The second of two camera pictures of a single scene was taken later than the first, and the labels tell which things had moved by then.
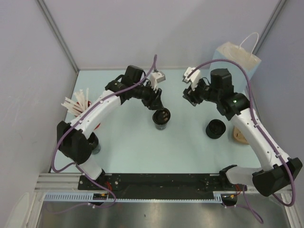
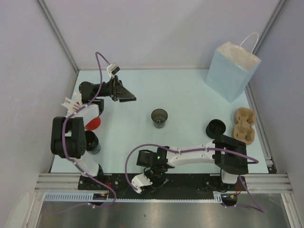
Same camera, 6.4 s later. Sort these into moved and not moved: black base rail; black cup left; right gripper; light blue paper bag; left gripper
Moved: left gripper; right gripper
Not moved: light blue paper bag; black base rail; black cup left
